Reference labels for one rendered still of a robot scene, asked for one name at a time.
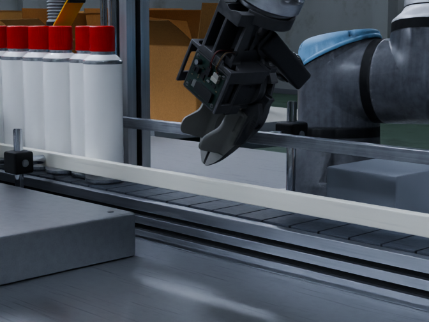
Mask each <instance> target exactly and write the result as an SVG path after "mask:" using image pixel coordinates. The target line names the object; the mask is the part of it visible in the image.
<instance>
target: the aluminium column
mask: <svg viewBox="0 0 429 322"><path fill-rule="evenodd" d="M116 7H117V56H118V57H120V58H121V59H122V60H123V116H127V117H134V118H145V119H150V66H149V0H116ZM109 25H110V5H109V0H108V26H109ZM123 148H124V164H131V165H138V166H142V167H150V168H151V131H149V130H139V129H133V128H123Z"/></svg>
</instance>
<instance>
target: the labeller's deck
mask: <svg viewBox="0 0 429 322"><path fill-rule="evenodd" d="M134 255H135V214H134V212H130V211H125V210H120V209H117V208H111V207H108V206H102V205H99V204H94V203H88V202H85V201H79V200H76V199H70V198H67V197H62V196H58V195H53V194H48V193H44V192H39V191H35V190H30V189H27V188H22V187H16V186H13V185H7V184H4V183H0V285H3V284H9V283H12V282H17V281H21V280H26V279H32V278H35V277H41V276H44V275H49V274H53V273H58V272H63V271H67V270H72V269H76V268H81V267H84V266H89V265H95V264H98V263H104V262H107V261H112V260H116V259H121V258H124V257H130V256H134Z"/></svg>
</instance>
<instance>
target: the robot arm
mask: <svg viewBox="0 0 429 322"><path fill-rule="evenodd" d="M304 2H305V0H219V3H218V6H217V7H216V10H215V13H214V15H213V18H212V20H211V23H210V25H209V28H208V30H207V33H206V36H205V38H204V39H191V42H190V44H189V46H188V50H187V51H186V54H185V57H184V59H183V62H182V65H181V67H180V69H179V72H178V75H177V77H176V80H177V81H184V83H183V85H184V87H185V88H186V89H187V90H188V91H190V92H191V93H192V94H193V95H194V96H195V97H196V98H198V99H199V100H200V101H201V102H202V104H201V106H200V107H199V109H198V110H196V111H195V112H193V113H191V114H189V115H187V116H186V117H184V118H183V120H182V122H181V125H180V129H181V131H182V133H184V134H189V135H193V136H196V137H200V143H199V149H200V155H201V161H202V163H203V164H204V165H205V166H208V165H213V164H215V163H218V162H220V161H221V160H223V159H224V158H226V157H228V156H229V155H230V154H232V153H233V152H234V151H236V150H237V149H238V148H239V147H240V146H241V145H242V144H245V143H246V142H247V141H248V140H249V139H250V138H252V137H253V136H254V135H255V134H256V133H257V132H258V131H259V130H260V129H261V128H262V126H263V125H264V123H265V122H266V119H267V116H268V114H269V110H270V107H271V104H272V103H273V102H274V100H275V99H274V98H273V97H272V95H273V92H274V90H275V84H276V83H278V80H280V81H282V82H286V83H288V82H289V83H290V84H291V85H292V86H294V87H295V88H296V89H297V120H298V121H304V122H306V123H307V124H308V136H309V137H320V138H327V139H338V140H344V141H356V142H367V143H374V144H380V124H381V123H394V124H429V0H404V9H403V11H402V12H401V13H400V14H399V15H398V16H397V17H395V18H394V19H393V20H392V22H391V36H390V38H385V39H382V36H381V35H380V31H379V30H377V29H353V30H350V31H338V32H333V33H326V34H321V35H318V36H314V37H311V38H308V39H306V40H305V41H304V42H303V43H302V44H301V45H300V47H299V50H298V54H296V53H295V52H292V51H291V50H290V49H289V48H288V46H287V45H286V44H285V42H284V41H283V40H282V39H281V38H280V37H279V36H278V34H277V33H276V32H275V31H278V32H286V31H289V30H290V29H291V27H292V25H293V23H294V21H295V19H296V15H299V13H300V11H301V9H302V7H303V4H304ZM193 51H196V53H195V55H194V58H193V61H192V63H191V65H190V69H189V70H184V68H185V66H186V63H187V61H188V58H189V56H190V53H191V52H193ZM370 159H374V158H368V157H358V156H352V155H342V154H336V153H326V152H321V151H311V150H305V149H296V192H300V193H305V194H312V195H317V196H324V197H326V190H327V167H329V166H333V165H340V164H348V163H352V162H359V161H363V160H370Z"/></svg>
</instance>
